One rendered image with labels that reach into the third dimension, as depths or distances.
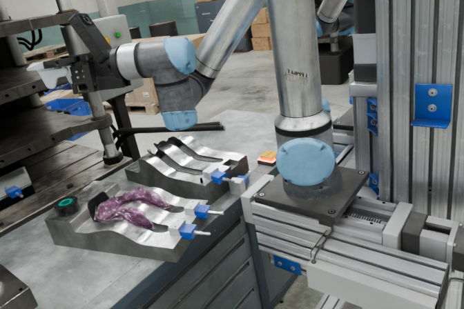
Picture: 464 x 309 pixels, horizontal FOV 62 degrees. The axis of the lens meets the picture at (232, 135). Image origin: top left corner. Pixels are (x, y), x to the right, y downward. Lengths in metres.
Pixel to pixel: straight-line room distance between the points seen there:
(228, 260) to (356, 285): 0.82
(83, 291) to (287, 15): 0.96
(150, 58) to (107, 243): 0.74
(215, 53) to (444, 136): 0.56
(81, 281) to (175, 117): 0.68
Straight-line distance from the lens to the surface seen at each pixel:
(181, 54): 0.77
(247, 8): 0.86
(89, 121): 1.99
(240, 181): 1.46
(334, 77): 5.31
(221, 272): 1.62
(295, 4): 0.71
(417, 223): 0.98
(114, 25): 2.17
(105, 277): 1.29
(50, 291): 1.35
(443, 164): 1.03
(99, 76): 0.88
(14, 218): 1.89
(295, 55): 0.72
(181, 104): 0.81
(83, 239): 1.42
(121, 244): 1.32
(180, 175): 1.53
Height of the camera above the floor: 1.57
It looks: 22 degrees down
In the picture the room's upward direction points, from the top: 10 degrees counter-clockwise
